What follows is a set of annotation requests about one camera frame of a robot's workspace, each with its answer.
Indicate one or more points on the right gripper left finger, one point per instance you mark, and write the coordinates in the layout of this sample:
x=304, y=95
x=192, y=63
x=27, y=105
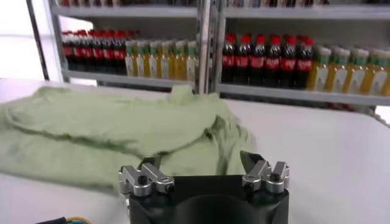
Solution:
x=131, y=179

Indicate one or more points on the yellow juice bottle green label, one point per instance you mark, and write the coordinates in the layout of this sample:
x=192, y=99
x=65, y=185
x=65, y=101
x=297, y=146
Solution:
x=374, y=81
x=152, y=67
x=320, y=76
x=191, y=68
x=356, y=79
x=164, y=67
x=141, y=66
x=387, y=82
x=178, y=68
x=130, y=65
x=338, y=78

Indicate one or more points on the black metal post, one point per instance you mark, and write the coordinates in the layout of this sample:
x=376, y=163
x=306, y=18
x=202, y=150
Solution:
x=38, y=42

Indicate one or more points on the cola bottle red cap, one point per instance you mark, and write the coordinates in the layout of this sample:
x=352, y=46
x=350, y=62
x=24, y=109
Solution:
x=288, y=64
x=87, y=53
x=67, y=51
x=272, y=64
x=97, y=54
x=228, y=61
x=76, y=52
x=242, y=61
x=257, y=62
x=119, y=55
x=304, y=65
x=108, y=54

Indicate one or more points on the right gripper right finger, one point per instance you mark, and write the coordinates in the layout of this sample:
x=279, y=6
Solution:
x=280, y=175

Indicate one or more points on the light green shirt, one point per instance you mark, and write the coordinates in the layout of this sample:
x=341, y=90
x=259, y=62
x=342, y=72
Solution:
x=91, y=121

